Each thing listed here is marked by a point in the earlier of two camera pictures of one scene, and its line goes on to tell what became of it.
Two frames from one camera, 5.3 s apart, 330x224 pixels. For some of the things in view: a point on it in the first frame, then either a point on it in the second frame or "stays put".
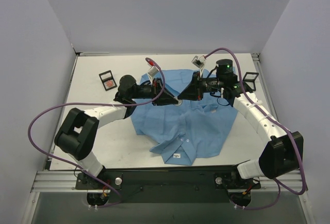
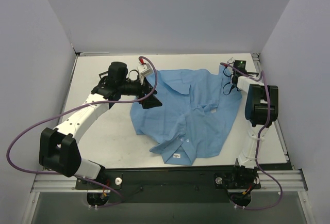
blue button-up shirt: [193, 127] stays put
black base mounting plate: [175, 185] stays put
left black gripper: [158, 90] → [145, 94]
